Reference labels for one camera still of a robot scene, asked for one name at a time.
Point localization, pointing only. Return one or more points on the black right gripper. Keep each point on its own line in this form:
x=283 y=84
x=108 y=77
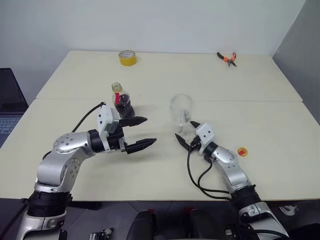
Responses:
x=195 y=143

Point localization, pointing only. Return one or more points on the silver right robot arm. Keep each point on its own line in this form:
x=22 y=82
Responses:
x=232 y=167

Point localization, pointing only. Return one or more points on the yellow tape roll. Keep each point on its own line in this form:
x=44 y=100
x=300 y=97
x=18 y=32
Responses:
x=128 y=59

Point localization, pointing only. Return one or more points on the orange and black pliers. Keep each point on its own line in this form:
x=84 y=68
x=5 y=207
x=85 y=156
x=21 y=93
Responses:
x=227 y=59

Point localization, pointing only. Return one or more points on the yellow bottle cap red mark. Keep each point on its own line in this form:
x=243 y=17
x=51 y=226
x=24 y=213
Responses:
x=242 y=152

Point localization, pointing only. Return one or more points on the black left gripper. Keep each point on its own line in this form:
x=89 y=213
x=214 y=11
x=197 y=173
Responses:
x=115 y=141

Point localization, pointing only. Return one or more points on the small white object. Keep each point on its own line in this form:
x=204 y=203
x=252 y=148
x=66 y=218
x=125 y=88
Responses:
x=108 y=232

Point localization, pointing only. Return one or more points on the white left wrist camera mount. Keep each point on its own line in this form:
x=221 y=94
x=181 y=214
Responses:
x=103 y=120

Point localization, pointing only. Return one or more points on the grey partition panel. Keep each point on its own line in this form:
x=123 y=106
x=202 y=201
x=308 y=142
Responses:
x=300 y=57

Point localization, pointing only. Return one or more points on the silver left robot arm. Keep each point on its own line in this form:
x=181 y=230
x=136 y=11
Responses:
x=65 y=160

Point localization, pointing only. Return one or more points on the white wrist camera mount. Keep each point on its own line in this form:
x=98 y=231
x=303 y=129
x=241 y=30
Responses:
x=103 y=120
x=205 y=133

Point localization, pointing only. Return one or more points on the plastic bottle with dark contents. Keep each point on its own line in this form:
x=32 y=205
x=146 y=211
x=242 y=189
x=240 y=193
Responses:
x=125 y=107

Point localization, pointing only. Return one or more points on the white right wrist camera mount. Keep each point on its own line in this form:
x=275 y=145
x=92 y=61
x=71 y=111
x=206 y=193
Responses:
x=205 y=133

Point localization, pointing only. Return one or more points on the dark laptop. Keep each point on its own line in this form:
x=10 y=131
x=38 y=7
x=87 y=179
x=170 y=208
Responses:
x=11 y=95

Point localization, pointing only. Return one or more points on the clear plastic cup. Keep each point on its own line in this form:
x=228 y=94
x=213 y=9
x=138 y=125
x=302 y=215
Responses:
x=181 y=107

